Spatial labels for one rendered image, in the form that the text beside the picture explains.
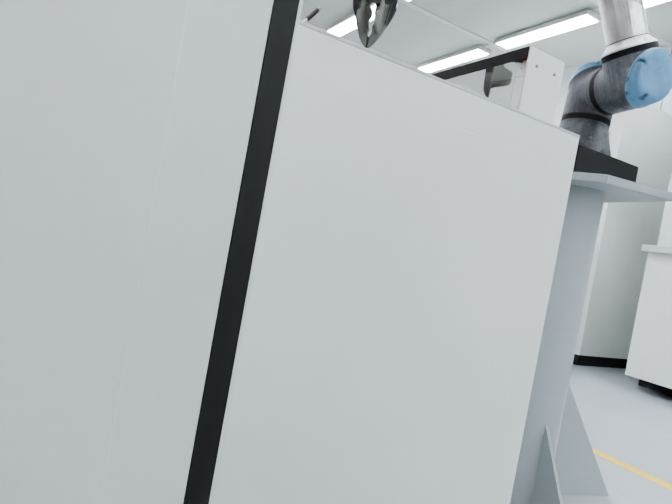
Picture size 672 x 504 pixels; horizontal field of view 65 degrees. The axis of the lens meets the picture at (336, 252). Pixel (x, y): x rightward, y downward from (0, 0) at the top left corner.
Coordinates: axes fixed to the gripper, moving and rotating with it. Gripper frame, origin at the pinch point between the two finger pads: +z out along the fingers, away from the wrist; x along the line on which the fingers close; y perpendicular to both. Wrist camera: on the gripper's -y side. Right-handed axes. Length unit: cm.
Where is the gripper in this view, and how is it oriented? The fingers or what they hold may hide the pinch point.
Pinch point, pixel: (368, 42)
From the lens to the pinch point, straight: 116.5
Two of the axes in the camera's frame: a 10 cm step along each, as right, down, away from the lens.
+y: -2.5, -0.3, -9.7
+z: -1.8, 9.8, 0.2
